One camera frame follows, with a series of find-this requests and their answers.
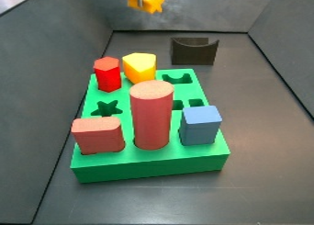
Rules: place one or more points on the yellow pentagon block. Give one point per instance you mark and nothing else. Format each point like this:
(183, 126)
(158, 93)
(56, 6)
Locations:
(139, 66)

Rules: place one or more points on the blue square block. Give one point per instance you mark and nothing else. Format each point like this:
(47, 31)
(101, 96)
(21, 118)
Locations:
(199, 125)

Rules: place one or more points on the red hexagon block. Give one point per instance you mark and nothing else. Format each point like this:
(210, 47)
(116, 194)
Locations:
(107, 71)

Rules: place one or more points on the black curved fixture stand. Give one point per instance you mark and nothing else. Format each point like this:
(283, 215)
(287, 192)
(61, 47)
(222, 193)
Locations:
(192, 51)

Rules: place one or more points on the red half-round block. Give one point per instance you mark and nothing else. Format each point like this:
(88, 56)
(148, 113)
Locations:
(97, 135)

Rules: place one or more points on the tall red cylinder block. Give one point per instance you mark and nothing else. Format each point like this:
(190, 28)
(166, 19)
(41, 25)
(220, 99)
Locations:
(151, 110)

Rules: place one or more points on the orange star prism block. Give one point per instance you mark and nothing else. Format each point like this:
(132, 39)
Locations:
(151, 6)

